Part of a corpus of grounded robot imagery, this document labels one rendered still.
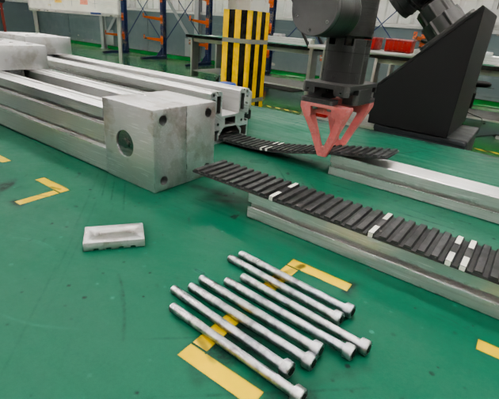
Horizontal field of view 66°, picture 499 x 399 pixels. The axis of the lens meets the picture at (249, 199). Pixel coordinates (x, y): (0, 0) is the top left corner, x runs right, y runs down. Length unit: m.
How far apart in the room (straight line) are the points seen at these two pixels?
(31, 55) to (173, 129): 0.41
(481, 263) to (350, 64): 0.29
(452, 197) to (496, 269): 0.20
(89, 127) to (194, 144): 0.14
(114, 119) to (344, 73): 0.29
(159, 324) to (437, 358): 0.18
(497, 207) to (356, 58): 0.24
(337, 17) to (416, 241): 0.25
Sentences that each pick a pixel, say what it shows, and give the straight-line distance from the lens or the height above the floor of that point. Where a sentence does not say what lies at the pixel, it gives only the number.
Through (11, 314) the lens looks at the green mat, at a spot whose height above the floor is 0.78.
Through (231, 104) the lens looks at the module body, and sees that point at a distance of 0.69.
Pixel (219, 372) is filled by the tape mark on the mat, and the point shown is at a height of 0.78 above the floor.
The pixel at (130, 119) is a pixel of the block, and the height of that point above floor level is 0.86.
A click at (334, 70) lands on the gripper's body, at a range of 0.52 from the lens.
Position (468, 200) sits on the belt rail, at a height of 0.79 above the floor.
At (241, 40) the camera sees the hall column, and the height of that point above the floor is 0.84.
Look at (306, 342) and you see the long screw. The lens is 0.25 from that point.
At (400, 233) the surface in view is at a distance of 0.34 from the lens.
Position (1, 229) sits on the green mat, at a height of 0.78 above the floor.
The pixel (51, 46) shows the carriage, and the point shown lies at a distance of 1.10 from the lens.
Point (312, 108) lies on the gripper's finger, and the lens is 0.52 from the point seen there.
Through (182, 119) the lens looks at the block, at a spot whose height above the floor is 0.86.
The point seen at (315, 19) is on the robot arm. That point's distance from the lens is 0.46.
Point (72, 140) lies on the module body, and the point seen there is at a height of 0.80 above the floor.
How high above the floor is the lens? 0.96
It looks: 24 degrees down
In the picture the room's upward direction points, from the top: 5 degrees clockwise
